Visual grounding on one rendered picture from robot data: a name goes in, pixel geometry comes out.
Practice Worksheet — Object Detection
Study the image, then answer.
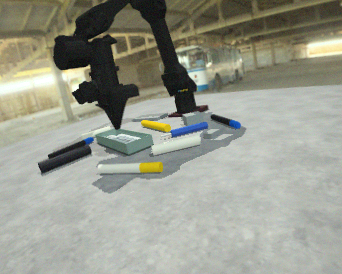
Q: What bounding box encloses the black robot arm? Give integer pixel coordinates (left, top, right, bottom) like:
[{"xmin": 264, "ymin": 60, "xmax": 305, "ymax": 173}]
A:
[{"xmin": 53, "ymin": 0, "xmax": 200, "ymax": 113}]

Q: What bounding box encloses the blue stylus with grey tip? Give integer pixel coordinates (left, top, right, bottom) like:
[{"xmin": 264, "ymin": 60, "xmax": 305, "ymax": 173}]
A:
[{"xmin": 160, "ymin": 122, "xmax": 208, "ymax": 137}]

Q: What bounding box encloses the dark grey cylinder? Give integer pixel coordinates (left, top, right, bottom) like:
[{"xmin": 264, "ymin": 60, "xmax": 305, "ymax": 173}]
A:
[{"xmin": 38, "ymin": 145, "xmax": 92, "ymax": 174}]

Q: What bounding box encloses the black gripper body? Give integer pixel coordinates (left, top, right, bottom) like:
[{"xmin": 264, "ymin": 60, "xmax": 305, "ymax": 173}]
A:
[{"xmin": 88, "ymin": 62, "xmax": 139, "ymax": 104}]

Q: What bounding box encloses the black marker with blue cap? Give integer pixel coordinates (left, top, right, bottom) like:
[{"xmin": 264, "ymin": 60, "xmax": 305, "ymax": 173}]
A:
[
  {"xmin": 211, "ymin": 114, "xmax": 241, "ymax": 128},
  {"xmin": 48, "ymin": 137, "xmax": 94, "ymax": 159}
]

